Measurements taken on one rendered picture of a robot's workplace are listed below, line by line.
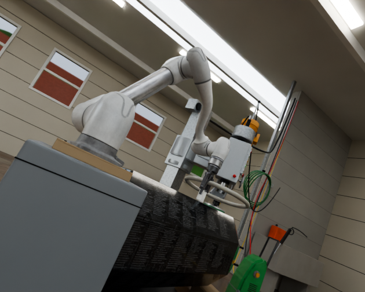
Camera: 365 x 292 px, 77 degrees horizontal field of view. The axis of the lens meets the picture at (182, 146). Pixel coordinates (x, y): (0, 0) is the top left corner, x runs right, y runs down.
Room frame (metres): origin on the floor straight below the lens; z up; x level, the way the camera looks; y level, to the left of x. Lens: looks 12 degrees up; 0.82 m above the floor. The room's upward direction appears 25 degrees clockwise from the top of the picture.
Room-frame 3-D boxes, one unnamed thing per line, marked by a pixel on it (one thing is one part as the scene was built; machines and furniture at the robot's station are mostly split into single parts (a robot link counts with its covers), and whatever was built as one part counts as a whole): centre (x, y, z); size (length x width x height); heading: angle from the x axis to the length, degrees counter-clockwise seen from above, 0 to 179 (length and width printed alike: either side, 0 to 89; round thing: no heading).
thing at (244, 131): (2.61, -0.63, 1.66); 0.96 x 0.25 x 0.17; 164
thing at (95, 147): (0.93, 0.29, 0.86); 0.22 x 0.18 x 0.06; 126
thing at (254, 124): (2.91, -0.72, 1.95); 0.31 x 0.28 x 0.40; 74
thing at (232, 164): (2.35, -0.55, 1.37); 0.36 x 0.22 x 0.45; 164
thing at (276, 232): (4.58, -2.44, 1.00); 0.50 x 0.22 x 0.33; 115
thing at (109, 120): (0.93, 0.31, 1.00); 0.18 x 0.16 x 0.22; 42
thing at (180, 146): (2.92, -0.26, 1.41); 0.74 x 0.34 x 0.25; 88
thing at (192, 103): (2.88, 0.08, 2.00); 0.20 x 0.18 x 0.15; 23
